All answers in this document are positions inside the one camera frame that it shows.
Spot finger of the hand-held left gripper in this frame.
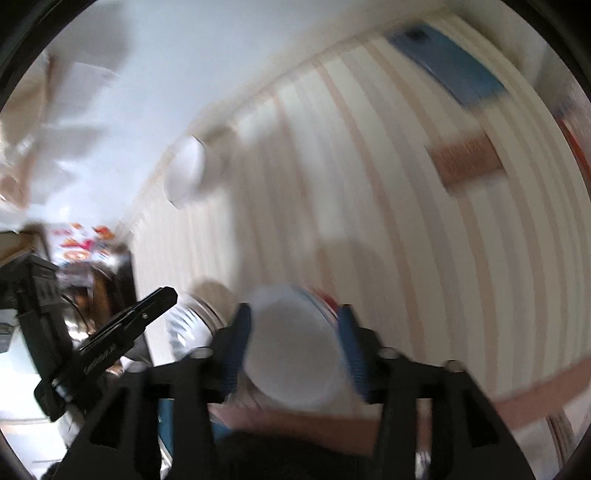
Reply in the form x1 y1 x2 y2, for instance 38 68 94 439
76 286 178 377

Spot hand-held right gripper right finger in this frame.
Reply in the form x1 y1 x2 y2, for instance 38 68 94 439
337 304 536 480

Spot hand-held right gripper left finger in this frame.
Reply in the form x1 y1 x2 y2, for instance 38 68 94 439
69 302 252 480

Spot blue striped white plate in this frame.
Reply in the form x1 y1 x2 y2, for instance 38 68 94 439
164 291 229 361

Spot white bowl with small print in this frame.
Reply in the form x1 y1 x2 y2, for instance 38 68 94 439
240 285 358 409

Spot striped cat print table cloth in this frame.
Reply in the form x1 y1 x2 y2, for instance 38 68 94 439
124 14 591 444

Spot plain white bowl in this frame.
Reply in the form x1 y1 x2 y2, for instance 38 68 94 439
164 127 238 208

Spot clear plastic bag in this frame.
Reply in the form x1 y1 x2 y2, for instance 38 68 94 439
0 55 121 208

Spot small brown coaster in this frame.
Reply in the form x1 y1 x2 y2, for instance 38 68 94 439
427 136 504 188

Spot blue smartphone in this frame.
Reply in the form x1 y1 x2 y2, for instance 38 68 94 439
385 25 506 109

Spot colourful wall stickers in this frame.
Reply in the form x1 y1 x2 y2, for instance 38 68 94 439
51 222 121 268

